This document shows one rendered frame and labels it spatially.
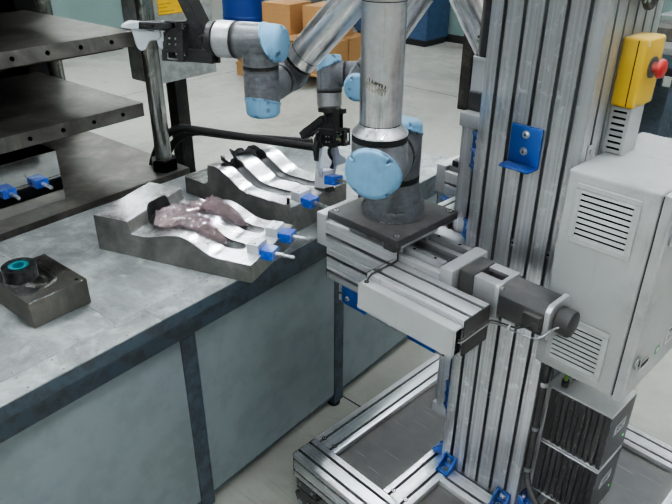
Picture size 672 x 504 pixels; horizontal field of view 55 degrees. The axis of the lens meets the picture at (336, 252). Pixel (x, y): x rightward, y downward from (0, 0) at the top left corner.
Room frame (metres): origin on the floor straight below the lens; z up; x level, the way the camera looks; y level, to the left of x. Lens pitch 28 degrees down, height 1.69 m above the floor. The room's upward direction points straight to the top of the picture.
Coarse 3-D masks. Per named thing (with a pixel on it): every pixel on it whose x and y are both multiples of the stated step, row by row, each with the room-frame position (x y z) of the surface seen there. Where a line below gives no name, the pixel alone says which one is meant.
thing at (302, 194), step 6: (294, 192) 1.81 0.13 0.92; (300, 192) 1.81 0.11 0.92; (306, 192) 1.82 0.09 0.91; (294, 198) 1.81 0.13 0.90; (300, 198) 1.80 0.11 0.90; (306, 198) 1.79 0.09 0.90; (312, 198) 1.79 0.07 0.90; (318, 198) 1.80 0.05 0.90; (306, 204) 1.78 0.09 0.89; (312, 204) 1.78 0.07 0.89; (318, 204) 1.78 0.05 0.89; (324, 204) 1.77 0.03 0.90
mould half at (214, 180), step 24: (216, 168) 1.97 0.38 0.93; (264, 168) 2.03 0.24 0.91; (288, 168) 2.07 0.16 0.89; (192, 192) 2.05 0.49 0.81; (216, 192) 1.97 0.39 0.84; (240, 192) 1.90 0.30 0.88; (264, 192) 1.88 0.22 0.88; (312, 192) 1.87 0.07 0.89; (336, 192) 1.92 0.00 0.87; (264, 216) 1.83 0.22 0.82; (288, 216) 1.77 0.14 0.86; (312, 216) 1.83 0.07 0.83
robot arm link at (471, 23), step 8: (456, 0) 1.89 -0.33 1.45; (464, 0) 1.88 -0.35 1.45; (472, 0) 1.88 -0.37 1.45; (480, 0) 1.89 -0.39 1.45; (456, 8) 1.90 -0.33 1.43; (464, 8) 1.88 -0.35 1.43; (472, 8) 1.88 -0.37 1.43; (480, 8) 1.88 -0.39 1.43; (464, 16) 1.88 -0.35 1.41; (472, 16) 1.87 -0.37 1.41; (480, 16) 1.87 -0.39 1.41; (464, 24) 1.89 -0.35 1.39; (472, 24) 1.88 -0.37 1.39; (480, 24) 1.87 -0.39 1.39; (464, 32) 1.91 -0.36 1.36; (472, 32) 1.88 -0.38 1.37; (472, 40) 1.89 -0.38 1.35; (472, 48) 1.90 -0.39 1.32
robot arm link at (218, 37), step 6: (216, 24) 1.39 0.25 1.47; (222, 24) 1.39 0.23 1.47; (228, 24) 1.38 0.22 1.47; (210, 30) 1.39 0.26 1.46; (216, 30) 1.38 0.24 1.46; (222, 30) 1.37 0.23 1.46; (228, 30) 1.44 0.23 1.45; (210, 36) 1.38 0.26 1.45; (216, 36) 1.37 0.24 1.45; (222, 36) 1.37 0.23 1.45; (210, 42) 1.38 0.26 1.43; (216, 42) 1.37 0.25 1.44; (222, 42) 1.37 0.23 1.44; (216, 48) 1.37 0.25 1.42; (222, 48) 1.37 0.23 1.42; (216, 54) 1.39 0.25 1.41; (222, 54) 1.38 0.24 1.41; (228, 54) 1.37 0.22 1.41
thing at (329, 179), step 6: (324, 168) 1.94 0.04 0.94; (318, 174) 1.90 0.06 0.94; (324, 174) 1.89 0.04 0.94; (330, 174) 1.91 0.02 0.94; (336, 174) 1.91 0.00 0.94; (318, 180) 1.90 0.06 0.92; (324, 180) 1.89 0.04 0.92; (330, 180) 1.87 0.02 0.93; (336, 180) 1.87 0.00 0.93; (342, 180) 1.86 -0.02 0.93; (318, 186) 1.89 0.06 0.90; (324, 186) 1.88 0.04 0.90; (330, 186) 1.91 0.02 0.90
